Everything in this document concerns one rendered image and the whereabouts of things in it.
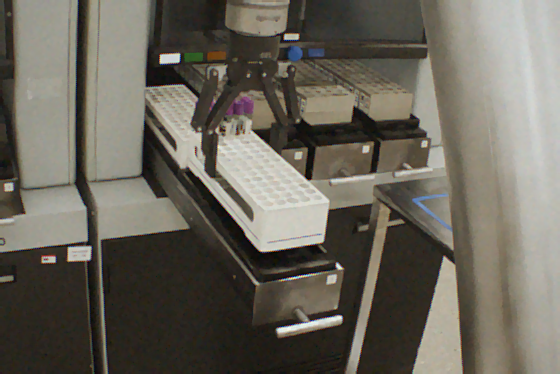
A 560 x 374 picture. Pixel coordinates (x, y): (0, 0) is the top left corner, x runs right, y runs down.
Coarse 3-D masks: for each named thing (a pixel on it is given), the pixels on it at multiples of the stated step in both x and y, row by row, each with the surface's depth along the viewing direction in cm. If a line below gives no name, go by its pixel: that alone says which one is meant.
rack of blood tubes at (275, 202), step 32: (192, 160) 119; (224, 160) 111; (256, 160) 111; (224, 192) 108; (256, 192) 102; (288, 192) 102; (320, 192) 103; (256, 224) 99; (288, 224) 99; (320, 224) 101
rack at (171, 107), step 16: (160, 96) 143; (176, 96) 143; (192, 96) 144; (160, 112) 134; (176, 112) 135; (192, 112) 136; (160, 128) 141; (176, 128) 128; (176, 144) 136; (176, 160) 127
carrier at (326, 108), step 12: (312, 96) 146; (324, 96) 148; (336, 96) 148; (348, 96) 149; (300, 108) 147; (312, 108) 146; (324, 108) 148; (336, 108) 149; (348, 108) 150; (312, 120) 148; (324, 120) 149; (336, 120) 150; (348, 120) 151
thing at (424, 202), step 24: (384, 192) 123; (408, 192) 124; (432, 192) 125; (384, 216) 126; (408, 216) 117; (432, 216) 116; (432, 240) 111; (360, 288) 133; (360, 312) 134; (360, 336) 137
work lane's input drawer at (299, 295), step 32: (160, 160) 130; (192, 192) 119; (192, 224) 117; (224, 224) 108; (224, 256) 106; (256, 256) 104; (288, 256) 100; (320, 256) 103; (256, 288) 97; (288, 288) 99; (320, 288) 102; (256, 320) 99; (320, 320) 99
